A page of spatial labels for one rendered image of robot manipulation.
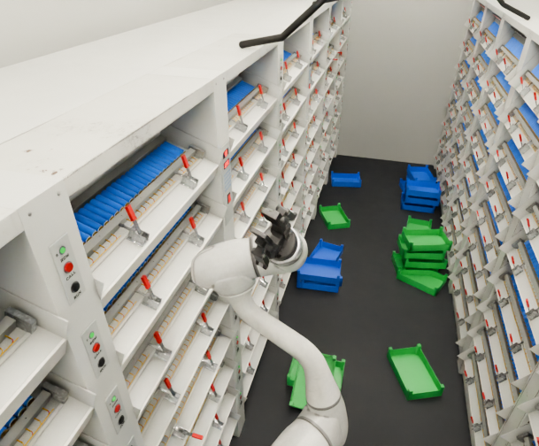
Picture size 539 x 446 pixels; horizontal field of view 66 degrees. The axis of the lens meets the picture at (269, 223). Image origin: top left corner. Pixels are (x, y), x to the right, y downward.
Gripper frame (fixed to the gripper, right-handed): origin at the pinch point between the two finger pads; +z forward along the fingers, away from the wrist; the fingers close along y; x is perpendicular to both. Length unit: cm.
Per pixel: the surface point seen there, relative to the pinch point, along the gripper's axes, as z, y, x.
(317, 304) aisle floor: -226, 11, -8
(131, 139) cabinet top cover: -1.6, -2.5, 31.9
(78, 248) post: 5.3, 18.6, 25.0
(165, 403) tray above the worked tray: -56, 55, 13
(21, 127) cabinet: 0, 6, 53
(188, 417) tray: -75, 63, 8
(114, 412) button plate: -19, 48, 13
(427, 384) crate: -189, 19, -84
